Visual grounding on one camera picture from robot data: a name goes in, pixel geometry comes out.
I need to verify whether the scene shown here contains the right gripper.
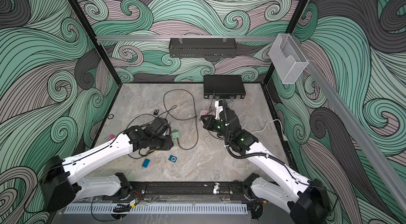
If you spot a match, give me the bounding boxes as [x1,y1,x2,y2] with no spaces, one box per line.
[201,114,233,141]

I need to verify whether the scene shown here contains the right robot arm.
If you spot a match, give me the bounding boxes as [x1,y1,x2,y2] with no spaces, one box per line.
[200,109,333,224]

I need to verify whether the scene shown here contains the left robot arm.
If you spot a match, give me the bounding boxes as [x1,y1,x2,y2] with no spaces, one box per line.
[40,117,173,212]

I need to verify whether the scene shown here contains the green charger cube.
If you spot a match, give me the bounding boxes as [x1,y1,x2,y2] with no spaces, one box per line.
[171,131,179,140]

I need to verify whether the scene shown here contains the blue mp3 player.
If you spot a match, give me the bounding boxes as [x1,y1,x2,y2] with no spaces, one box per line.
[168,155,178,163]

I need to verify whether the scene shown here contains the teal small block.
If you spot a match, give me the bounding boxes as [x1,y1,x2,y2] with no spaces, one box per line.
[142,159,150,168]

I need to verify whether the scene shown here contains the black briefcase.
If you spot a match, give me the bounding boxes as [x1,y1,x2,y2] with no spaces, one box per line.
[203,75,246,99]

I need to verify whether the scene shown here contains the pink multicolour small device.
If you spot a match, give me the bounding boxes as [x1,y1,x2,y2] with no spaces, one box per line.
[105,135,115,142]

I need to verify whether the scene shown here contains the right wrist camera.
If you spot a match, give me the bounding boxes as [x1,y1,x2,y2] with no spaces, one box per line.
[215,100,223,120]

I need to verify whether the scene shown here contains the grey cable of yellow charger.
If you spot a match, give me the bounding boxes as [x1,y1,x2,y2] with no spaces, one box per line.
[126,104,178,159]

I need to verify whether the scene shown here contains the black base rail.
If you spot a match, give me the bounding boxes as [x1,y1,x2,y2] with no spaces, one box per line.
[130,181,256,201]

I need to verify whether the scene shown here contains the black wall shelf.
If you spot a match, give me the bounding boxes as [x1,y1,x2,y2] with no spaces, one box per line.
[169,37,237,59]

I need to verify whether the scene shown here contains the white slotted cable duct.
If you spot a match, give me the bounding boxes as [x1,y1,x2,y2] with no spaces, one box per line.
[64,203,248,215]

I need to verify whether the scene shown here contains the clear acrylic wall holder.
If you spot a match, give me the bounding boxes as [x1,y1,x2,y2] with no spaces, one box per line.
[268,34,309,84]

